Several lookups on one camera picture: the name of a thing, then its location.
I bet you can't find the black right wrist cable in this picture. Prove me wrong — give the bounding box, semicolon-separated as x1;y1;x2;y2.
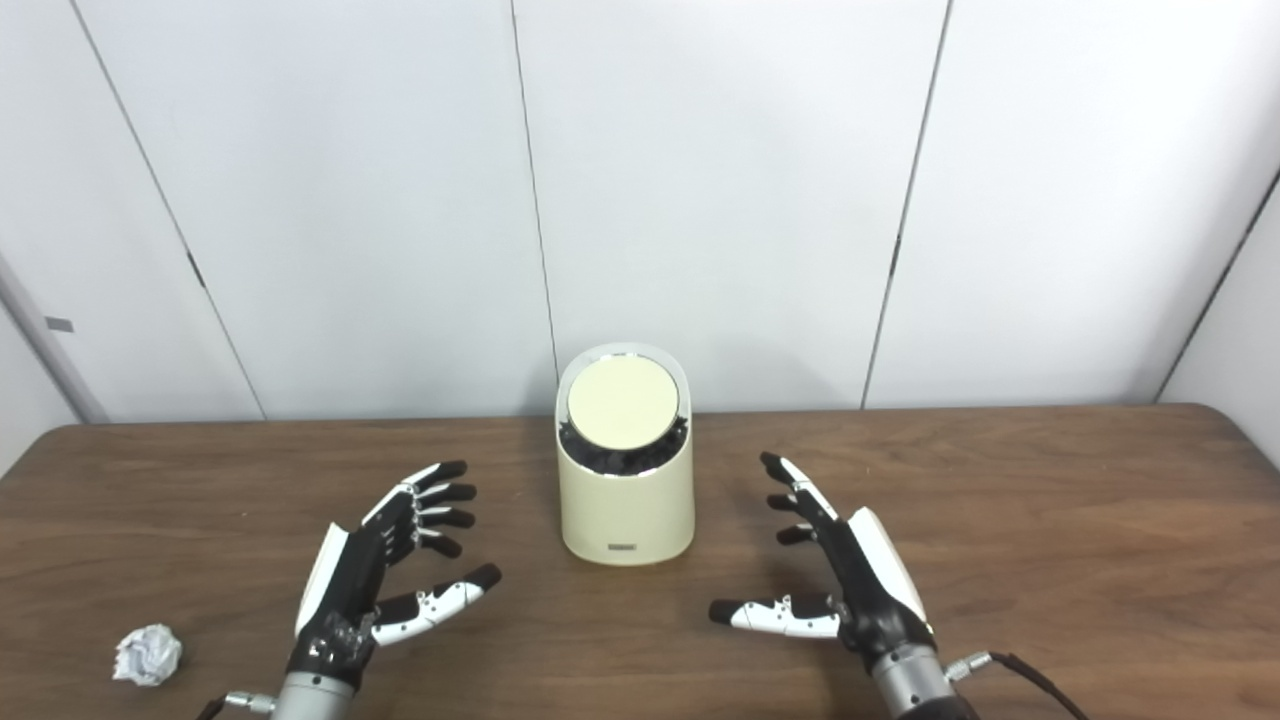
945;650;1091;720

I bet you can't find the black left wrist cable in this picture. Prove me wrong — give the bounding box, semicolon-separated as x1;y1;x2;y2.
197;692;277;720

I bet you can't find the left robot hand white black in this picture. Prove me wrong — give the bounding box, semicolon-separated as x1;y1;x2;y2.
287;460;503;691

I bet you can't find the cream-colored bin body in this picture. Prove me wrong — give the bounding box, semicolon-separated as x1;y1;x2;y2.
555;343;697;567

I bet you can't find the black bin liner bag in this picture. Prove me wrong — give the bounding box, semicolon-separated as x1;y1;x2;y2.
558;405;691;478

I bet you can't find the white paper ball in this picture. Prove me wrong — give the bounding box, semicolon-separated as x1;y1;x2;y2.
112;624;184;687

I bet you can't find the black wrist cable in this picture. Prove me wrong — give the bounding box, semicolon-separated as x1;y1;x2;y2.
945;650;1091;720
197;692;277;720

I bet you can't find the grey wall corner post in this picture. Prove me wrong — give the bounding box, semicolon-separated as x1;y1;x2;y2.
0;255;109;424

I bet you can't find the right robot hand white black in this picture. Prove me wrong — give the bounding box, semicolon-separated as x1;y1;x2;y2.
709;452;938;671

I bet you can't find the cream round bin lid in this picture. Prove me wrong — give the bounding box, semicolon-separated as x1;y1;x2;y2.
567;354;681;447

